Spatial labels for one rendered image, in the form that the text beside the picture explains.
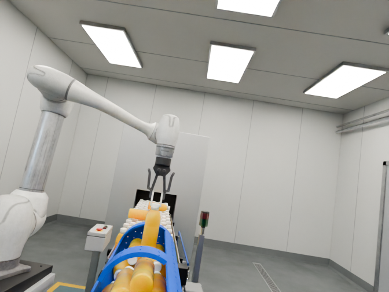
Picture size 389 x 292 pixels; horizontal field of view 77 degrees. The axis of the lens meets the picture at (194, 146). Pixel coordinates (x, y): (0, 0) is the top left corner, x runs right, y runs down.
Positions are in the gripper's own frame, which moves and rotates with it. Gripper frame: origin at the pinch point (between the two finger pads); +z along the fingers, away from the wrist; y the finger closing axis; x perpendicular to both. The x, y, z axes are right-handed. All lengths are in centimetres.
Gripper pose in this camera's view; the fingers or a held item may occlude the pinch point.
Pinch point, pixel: (156, 199)
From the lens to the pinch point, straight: 120.8
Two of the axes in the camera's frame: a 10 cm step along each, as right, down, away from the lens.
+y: 9.8, 1.7, 1.1
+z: -1.6, 9.8, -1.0
